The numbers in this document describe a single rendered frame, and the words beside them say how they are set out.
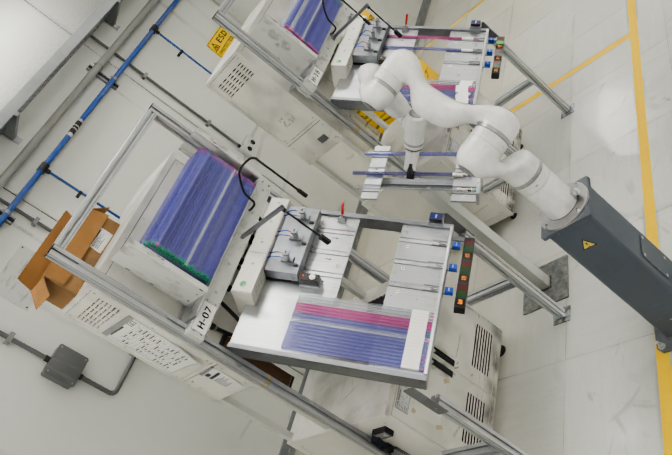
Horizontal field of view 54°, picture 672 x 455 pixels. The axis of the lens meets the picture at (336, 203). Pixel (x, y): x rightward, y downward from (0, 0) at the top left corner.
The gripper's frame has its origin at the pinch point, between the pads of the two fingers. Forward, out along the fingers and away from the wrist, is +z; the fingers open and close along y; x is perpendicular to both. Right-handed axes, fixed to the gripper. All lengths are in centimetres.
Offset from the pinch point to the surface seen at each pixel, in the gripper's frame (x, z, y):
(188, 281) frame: -66, -6, 79
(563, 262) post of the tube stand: 74, 52, -11
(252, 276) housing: -50, 6, 63
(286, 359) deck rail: -29, 14, 89
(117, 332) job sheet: -96, 21, 88
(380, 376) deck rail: 4, 11, 90
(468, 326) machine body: 34, 58, 30
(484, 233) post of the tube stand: 34.8, 28.9, 0.1
